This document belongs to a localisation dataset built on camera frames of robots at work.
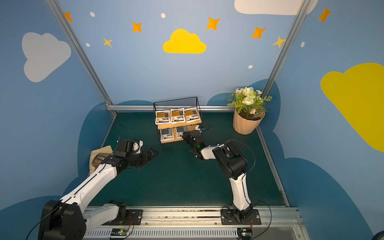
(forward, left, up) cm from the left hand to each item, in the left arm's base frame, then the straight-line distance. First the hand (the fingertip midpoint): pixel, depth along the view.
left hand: (154, 154), depth 84 cm
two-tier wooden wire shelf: (+37, -16, +7) cm, 41 cm away
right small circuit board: (-35, -49, -14) cm, 62 cm away
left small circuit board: (-36, +13, -13) cm, 40 cm away
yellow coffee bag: (+25, -1, +5) cm, 25 cm away
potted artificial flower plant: (+30, -58, +9) cm, 66 cm away
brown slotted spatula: (+2, +37, -10) cm, 39 cm away
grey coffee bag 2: (+25, -12, -10) cm, 30 cm away
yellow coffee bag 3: (+27, -20, +6) cm, 34 cm away
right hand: (+20, -15, -3) cm, 26 cm away
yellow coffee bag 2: (+26, -11, +6) cm, 29 cm away
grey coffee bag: (+22, -3, -10) cm, 24 cm away
